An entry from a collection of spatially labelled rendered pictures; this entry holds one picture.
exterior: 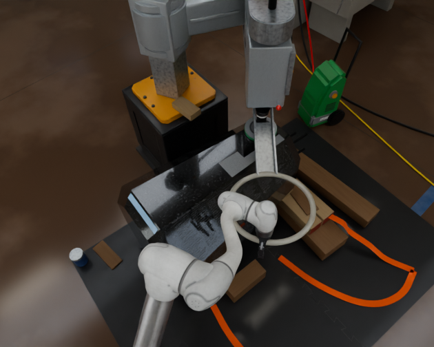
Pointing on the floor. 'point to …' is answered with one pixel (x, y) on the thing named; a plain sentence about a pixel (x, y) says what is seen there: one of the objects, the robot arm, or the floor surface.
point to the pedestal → (176, 127)
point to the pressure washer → (326, 91)
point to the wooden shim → (107, 255)
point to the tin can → (78, 257)
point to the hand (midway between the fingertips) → (262, 250)
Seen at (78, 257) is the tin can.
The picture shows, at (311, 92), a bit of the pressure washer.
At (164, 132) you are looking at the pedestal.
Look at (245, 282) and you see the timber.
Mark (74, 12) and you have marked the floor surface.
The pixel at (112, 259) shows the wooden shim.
